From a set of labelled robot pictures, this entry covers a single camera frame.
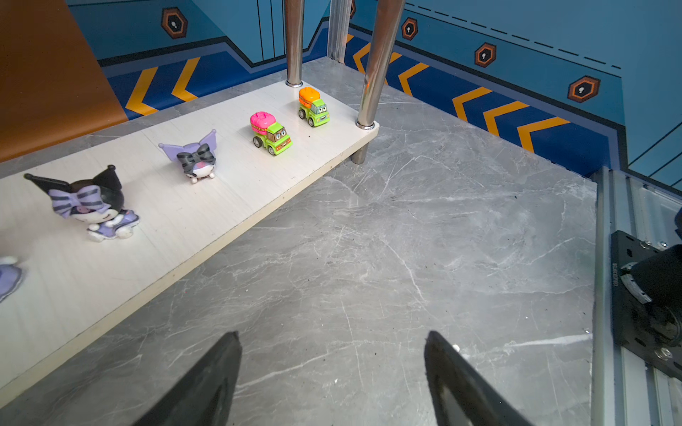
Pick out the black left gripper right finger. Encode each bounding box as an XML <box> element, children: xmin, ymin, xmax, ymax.
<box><xmin>424</xmin><ymin>330</ymin><xmax>529</xmax><ymax>426</ymax></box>

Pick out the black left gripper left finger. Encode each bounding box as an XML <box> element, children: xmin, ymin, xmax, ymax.
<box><xmin>135</xmin><ymin>331</ymin><xmax>243</xmax><ymax>425</ymax></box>

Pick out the black purple kuromi figure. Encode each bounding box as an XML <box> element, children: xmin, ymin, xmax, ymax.
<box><xmin>0</xmin><ymin>257</ymin><xmax>23</xmax><ymax>302</ymax></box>

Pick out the purple eared figure toy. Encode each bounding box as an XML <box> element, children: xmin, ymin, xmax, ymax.
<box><xmin>158</xmin><ymin>129</ymin><xmax>217</xmax><ymax>184</ymax></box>

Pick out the green truck pink top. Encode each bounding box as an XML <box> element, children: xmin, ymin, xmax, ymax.
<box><xmin>250</xmin><ymin>111</ymin><xmax>292</xmax><ymax>156</ymax></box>

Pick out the green truck orange top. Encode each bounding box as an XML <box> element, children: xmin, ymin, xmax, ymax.
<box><xmin>298</xmin><ymin>87</ymin><xmax>330</xmax><ymax>128</ymax></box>

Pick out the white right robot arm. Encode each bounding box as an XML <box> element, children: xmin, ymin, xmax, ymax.
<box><xmin>621</xmin><ymin>244</ymin><xmax>681</xmax><ymax>325</ymax></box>

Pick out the white two-tier metal shelf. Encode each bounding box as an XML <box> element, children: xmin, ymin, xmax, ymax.
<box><xmin>1</xmin><ymin>1</ymin><xmax>376</xmax><ymax>404</ymax></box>

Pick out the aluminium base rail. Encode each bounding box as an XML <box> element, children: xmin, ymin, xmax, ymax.
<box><xmin>591</xmin><ymin>168</ymin><xmax>681</xmax><ymax>425</ymax></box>

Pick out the aluminium corner post right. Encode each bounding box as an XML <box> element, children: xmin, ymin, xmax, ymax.
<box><xmin>327</xmin><ymin>0</ymin><xmax>353</xmax><ymax>63</ymax></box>

